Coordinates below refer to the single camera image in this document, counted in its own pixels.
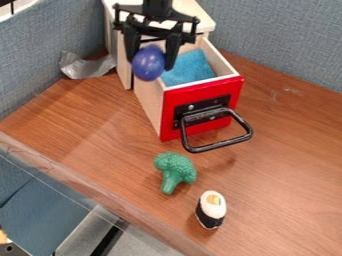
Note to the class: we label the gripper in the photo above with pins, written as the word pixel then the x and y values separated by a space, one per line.
pixel 153 22

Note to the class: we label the purple toy eggplant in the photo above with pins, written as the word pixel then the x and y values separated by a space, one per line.
pixel 148 63

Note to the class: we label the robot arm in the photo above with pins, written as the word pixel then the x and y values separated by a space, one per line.
pixel 157 5

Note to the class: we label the drawer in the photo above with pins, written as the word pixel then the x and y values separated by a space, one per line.
pixel 196 100

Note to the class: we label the blue cloth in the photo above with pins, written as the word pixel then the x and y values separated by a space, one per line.
pixel 189 68

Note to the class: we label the grey cloth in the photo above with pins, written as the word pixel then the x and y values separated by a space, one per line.
pixel 84 65

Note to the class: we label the green toy broccoli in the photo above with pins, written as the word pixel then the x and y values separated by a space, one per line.
pixel 175 171

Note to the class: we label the toy sushi roll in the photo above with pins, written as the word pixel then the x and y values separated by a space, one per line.
pixel 211 209

